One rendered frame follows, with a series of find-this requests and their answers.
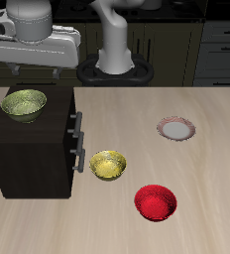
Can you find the grey drawer unit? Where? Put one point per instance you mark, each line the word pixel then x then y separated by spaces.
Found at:
pixel 219 53

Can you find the dark kitchen cupboards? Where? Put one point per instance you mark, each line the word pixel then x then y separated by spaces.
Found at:
pixel 170 49

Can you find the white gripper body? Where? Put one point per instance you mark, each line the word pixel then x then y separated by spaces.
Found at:
pixel 37 53

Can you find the red bowl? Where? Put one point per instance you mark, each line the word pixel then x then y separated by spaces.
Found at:
pixel 155 203

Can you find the dark wooden cabinet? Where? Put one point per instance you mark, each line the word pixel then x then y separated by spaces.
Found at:
pixel 31 158

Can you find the white plate with red rim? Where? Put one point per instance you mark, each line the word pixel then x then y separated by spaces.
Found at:
pixel 176 129

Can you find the yellow bowl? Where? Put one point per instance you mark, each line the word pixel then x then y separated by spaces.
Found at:
pixel 107 165

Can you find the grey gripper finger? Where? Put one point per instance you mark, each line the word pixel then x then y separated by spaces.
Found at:
pixel 56 73
pixel 15 68

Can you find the green bowl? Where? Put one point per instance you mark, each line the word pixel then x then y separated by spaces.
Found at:
pixel 23 105

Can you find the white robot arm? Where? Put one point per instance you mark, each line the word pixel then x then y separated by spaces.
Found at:
pixel 115 39

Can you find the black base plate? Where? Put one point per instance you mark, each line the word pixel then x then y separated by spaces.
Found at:
pixel 143 74

